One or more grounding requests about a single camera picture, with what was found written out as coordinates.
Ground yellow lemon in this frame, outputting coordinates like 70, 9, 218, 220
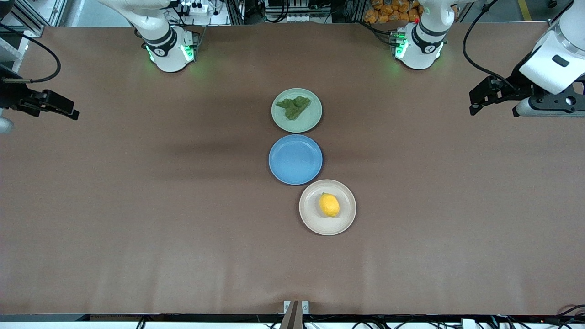
319, 192, 340, 218

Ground green lettuce leaf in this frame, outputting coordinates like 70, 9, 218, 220
276, 96, 312, 121

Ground orange snack bags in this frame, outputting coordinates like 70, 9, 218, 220
364, 0, 423, 24

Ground white power strip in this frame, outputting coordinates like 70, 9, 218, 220
176, 1, 212, 15

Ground green plate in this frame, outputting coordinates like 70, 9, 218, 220
271, 88, 323, 133

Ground blue plate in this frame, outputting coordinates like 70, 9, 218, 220
268, 134, 324, 186

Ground beige plate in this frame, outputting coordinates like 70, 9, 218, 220
299, 179, 357, 236

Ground background equipment rack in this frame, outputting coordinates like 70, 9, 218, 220
226, 0, 366, 24

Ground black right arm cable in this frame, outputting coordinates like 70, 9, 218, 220
0, 23, 61, 84

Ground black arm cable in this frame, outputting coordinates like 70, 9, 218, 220
0, 23, 61, 84
463, 0, 521, 90

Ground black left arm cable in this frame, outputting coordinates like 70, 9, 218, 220
463, 0, 521, 90

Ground aluminium frame profile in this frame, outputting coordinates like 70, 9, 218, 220
0, 0, 69, 38

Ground black base cable bundle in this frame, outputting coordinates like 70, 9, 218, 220
363, 19, 397, 46

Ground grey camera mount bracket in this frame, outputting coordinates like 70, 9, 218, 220
283, 300, 310, 329

